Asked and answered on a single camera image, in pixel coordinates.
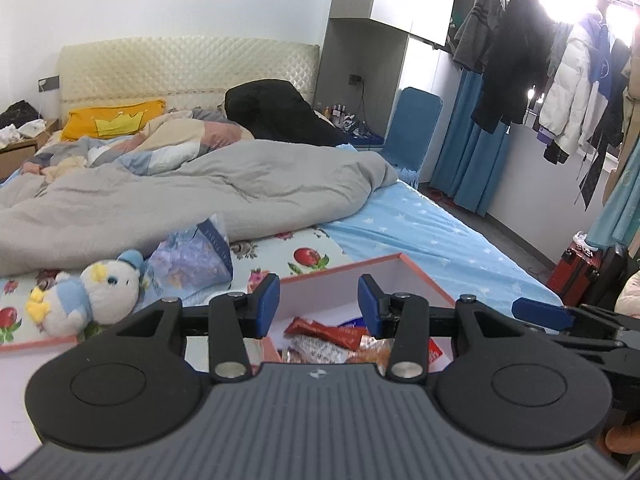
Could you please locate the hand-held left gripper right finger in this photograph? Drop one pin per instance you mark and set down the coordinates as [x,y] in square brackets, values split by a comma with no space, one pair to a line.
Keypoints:
[372,307]

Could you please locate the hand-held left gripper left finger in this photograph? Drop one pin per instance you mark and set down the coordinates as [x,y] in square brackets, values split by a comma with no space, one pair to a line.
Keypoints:
[265,305]

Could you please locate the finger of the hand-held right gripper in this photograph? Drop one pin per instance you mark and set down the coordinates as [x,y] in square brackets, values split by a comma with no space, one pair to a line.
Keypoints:
[542,312]
[570,345]

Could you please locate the blue snack packet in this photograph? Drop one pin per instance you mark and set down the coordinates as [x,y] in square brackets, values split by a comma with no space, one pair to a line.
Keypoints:
[350,323]

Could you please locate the orange white cardboard box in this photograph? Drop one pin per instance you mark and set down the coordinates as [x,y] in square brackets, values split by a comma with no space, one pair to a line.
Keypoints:
[325,295]

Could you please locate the red snack bar packet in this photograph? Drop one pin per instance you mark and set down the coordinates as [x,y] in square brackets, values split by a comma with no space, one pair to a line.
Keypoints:
[320,331]

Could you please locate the small red snack packet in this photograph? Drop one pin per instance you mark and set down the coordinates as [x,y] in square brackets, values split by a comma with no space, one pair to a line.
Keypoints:
[434,352]

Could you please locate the person's right hand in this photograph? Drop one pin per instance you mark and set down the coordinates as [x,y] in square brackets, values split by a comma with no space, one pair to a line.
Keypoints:
[625,441]

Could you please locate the fruit print mat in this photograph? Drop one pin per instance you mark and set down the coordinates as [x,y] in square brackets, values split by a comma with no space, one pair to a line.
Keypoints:
[280,260]

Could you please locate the red suitcase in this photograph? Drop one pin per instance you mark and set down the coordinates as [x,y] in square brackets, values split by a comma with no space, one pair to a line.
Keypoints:
[575,275]

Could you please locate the pale pink cloth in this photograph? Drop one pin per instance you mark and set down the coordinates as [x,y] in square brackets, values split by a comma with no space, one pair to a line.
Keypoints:
[629,295]

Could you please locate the black suitcase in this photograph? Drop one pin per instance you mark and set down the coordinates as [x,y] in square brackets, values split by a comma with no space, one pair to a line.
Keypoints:
[612,275]

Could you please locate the blue star bed sheet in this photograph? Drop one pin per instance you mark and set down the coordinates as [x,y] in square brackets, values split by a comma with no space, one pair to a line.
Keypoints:
[425,240]

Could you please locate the translucent blue snack bag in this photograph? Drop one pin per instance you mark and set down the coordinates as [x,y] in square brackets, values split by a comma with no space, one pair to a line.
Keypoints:
[190,260]

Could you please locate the light blue hanging cloth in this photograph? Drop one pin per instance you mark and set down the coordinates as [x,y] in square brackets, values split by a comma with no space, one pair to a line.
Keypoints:
[617,210]

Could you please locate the grey duvet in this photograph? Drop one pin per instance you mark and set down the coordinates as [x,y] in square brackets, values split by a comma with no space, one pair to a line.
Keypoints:
[200,195]

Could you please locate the red slippers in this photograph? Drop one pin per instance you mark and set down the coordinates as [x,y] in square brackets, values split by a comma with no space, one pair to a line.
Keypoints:
[442,197]

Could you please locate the white blue plush toy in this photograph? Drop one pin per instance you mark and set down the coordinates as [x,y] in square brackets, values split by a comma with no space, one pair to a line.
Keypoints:
[105,295]

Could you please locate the blue curtain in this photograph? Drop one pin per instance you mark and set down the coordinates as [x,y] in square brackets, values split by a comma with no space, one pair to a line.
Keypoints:
[465,160]

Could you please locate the blue covered chair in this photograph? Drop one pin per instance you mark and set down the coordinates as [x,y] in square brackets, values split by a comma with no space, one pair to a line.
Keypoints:
[412,130]

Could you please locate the pastel patchwork quilt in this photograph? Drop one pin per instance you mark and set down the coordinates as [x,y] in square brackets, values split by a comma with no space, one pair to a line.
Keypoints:
[170,145]

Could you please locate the dark long hanging garment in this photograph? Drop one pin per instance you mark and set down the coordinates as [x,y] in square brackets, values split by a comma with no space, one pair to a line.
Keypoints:
[605,135]

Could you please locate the group of small bottles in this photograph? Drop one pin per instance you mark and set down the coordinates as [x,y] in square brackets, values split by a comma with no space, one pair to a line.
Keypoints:
[340,115]

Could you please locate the black jacket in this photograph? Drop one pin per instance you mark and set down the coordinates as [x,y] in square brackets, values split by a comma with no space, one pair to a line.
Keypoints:
[280,110]

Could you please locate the white puffer jacket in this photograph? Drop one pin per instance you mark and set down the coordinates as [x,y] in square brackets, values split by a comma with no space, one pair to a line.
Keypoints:
[570,95]

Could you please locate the cream quilted headboard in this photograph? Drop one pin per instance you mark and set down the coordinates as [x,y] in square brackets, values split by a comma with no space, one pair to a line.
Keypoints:
[175,70]

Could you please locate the black hanging coat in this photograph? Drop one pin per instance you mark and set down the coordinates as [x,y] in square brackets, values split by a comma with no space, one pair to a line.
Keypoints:
[515,60]

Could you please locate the yellow crown pillow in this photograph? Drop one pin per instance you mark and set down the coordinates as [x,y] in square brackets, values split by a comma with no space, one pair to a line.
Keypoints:
[85,125]

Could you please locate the orange white box lid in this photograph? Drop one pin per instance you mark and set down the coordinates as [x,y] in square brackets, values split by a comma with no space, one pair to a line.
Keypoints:
[20,385]

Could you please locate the grey hanging jacket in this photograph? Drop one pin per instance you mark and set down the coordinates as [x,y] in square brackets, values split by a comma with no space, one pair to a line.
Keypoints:
[475,35]

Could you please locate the brown cardboard box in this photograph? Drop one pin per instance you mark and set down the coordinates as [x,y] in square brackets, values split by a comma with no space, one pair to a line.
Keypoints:
[20,157]

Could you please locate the pile of clothes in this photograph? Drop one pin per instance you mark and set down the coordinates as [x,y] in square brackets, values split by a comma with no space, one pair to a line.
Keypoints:
[20,122]

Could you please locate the grey wall switch panel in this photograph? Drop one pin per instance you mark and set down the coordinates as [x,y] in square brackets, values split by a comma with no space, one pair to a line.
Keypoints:
[48,83]

